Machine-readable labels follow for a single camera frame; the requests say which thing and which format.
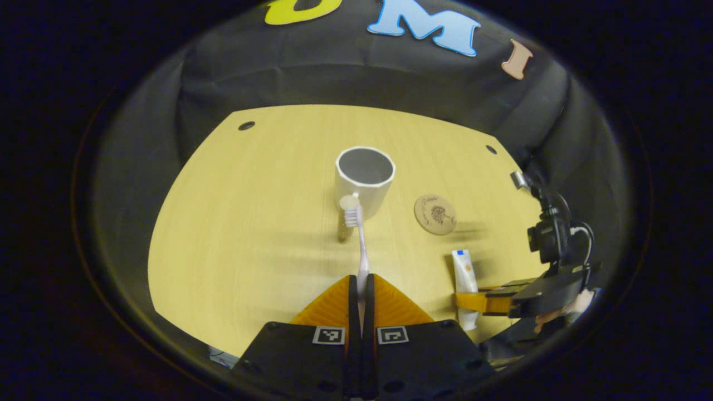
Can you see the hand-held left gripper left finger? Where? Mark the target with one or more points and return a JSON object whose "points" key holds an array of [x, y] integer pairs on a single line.
{"points": [[312, 362]]}

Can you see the black backdrop cloth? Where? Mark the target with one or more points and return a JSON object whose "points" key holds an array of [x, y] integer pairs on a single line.
{"points": [[356, 78]]}

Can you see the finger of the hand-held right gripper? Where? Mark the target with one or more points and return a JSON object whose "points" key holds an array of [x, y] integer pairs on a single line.
{"points": [[498, 301]]}

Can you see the round wooden coaster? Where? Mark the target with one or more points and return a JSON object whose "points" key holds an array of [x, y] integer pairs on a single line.
{"points": [[435, 214]]}

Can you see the white toothpaste tube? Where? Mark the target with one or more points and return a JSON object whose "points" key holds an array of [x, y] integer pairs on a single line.
{"points": [[463, 273]]}

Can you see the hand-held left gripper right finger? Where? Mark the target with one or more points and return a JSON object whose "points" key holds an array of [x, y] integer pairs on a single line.
{"points": [[423, 362]]}

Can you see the pale pink toothbrush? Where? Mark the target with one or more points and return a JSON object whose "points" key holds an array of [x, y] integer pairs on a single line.
{"points": [[362, 250]]}

